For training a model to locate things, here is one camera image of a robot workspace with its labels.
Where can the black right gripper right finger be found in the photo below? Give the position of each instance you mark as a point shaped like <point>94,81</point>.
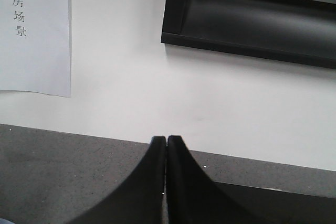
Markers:
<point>192,197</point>

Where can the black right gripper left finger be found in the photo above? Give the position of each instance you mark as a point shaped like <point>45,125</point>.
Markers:
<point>139,198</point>

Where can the light blue plate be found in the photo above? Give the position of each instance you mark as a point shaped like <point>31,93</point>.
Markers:
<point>3,221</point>

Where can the black glass cooktop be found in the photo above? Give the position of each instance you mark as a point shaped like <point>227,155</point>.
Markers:
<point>279,206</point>

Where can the white paper sign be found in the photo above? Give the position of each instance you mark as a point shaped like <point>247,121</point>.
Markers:
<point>35,46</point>

